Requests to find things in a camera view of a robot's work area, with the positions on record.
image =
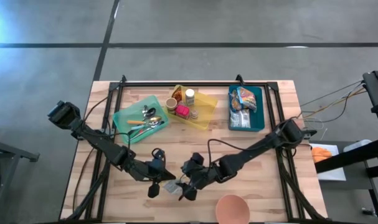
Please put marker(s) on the dark equipment cart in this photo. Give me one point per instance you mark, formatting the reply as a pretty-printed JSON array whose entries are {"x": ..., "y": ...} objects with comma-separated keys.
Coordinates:
[{"x": 377, "y": 99}]

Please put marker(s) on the blue plastic bin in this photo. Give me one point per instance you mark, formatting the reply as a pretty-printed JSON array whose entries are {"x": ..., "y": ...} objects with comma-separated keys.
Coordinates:
[{"x": 258, "y": 118}]

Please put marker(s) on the orange cloth object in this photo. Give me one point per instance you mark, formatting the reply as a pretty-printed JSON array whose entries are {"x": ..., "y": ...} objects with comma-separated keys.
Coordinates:
[{"x": 319, "y": 154}]

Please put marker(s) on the yellow translucent plastic bin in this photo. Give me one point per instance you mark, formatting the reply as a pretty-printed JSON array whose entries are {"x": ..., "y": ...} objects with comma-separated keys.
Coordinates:
[{"x": 205, "y": 105}]

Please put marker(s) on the yellow white Maruchan ramen packet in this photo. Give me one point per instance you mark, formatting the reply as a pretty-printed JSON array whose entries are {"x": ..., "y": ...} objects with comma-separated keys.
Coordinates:
[{"x": 240, "y": 119}]

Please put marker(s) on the white plastic box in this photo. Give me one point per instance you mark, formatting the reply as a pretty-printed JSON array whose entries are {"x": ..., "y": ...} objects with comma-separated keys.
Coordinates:
[{"x": 357, "y": 145}]

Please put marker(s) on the black metal rig frame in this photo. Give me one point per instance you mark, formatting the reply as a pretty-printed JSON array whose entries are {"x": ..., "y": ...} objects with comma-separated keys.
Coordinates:
[{"x": 207, "y": 84}]

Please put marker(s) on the orange snack packet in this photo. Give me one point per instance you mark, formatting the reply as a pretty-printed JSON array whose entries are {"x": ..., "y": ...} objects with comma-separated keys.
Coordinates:
[{"x": 177, "y": 95}]

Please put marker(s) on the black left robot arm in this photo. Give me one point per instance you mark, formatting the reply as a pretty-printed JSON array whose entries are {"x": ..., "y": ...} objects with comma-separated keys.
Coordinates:
[{"x": 98, "y": 141}]

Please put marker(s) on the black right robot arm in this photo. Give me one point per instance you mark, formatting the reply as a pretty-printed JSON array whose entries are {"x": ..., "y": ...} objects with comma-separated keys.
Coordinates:
[{"x": 254, "y": 149}]

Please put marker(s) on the black metal bar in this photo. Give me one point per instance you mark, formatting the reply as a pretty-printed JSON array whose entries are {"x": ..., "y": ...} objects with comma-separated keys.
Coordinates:
[{"x": 347, "y": 158}]

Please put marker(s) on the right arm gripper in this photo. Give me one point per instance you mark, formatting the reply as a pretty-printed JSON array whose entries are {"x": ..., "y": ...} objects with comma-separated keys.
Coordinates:
[{"x": 202, "y": 175}]

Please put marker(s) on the white label herb jar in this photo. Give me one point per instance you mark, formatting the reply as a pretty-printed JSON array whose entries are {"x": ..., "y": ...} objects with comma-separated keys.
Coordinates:
[{"x": 190, "y": 96}]

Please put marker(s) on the plain silver metal spoon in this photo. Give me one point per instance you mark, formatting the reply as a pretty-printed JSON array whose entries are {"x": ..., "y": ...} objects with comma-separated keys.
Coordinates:
[{"x": 149, "y": 130}]

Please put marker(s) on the teal translucent plastic bin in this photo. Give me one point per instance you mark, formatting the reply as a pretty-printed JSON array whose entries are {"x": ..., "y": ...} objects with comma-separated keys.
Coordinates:
[{"x": 123, "y": 119}]

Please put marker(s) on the tan lid spice jar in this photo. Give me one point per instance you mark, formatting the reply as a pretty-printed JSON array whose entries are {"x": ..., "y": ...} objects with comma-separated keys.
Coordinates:
[{"x": 171, "y": 104}]

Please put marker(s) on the red patterned paprika tin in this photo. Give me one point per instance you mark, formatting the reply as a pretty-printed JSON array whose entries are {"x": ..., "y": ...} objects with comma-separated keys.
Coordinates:
[{"x": 182, "y": 111}]

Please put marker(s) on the pink bowl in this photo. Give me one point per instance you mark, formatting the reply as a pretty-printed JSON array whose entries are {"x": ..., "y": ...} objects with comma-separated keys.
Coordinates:
[{"x": 232, "y": 210}]

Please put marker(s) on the silver ramen packet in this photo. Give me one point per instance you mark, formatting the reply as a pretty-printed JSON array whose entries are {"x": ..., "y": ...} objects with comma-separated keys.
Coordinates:
[{"x": 247, "y": 99}]

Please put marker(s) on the grey table leg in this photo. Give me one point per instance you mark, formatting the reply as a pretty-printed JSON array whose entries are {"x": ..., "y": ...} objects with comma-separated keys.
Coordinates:
[{"x": 14, "y": 152}]

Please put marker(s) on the white paper sheet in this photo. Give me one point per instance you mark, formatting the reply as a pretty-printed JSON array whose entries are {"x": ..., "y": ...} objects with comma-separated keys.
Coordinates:
[{"x": 332, "y": 171}]

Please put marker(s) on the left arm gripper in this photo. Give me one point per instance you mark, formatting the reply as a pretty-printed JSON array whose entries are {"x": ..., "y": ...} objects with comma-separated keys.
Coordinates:
[{"x": 148, "y": 171}]

